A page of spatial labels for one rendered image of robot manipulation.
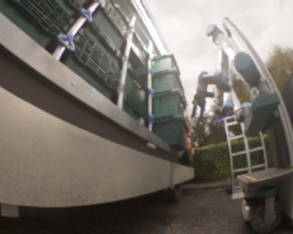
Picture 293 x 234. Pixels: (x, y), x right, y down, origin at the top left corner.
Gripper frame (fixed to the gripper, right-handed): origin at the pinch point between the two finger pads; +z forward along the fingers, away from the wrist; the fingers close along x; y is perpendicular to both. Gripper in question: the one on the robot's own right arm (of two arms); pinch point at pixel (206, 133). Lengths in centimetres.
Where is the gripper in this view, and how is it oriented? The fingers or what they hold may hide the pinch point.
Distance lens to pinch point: 126.5
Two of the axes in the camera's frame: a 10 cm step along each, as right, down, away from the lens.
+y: 8.0, 1.8, -5.7
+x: 4.3, 4.9, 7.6
